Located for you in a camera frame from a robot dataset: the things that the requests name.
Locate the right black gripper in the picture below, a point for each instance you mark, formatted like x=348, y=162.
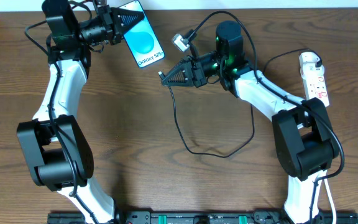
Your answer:
x=197, y=71

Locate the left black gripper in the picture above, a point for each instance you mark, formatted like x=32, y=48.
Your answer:
x=114, y=25

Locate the blue screen Galaxy smartphone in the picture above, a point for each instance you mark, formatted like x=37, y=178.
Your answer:
x=141, y=39

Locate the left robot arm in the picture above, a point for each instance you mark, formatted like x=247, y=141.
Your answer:
x=55, y=149

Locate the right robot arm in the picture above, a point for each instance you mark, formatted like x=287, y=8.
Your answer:
x=305, y=142

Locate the white USB charger plug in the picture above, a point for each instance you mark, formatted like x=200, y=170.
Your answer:
x=311, y=65

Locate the white power strip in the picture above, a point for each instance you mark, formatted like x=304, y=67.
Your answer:
x=315, y=87

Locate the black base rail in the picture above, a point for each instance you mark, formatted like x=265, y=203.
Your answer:
x=144, y=217

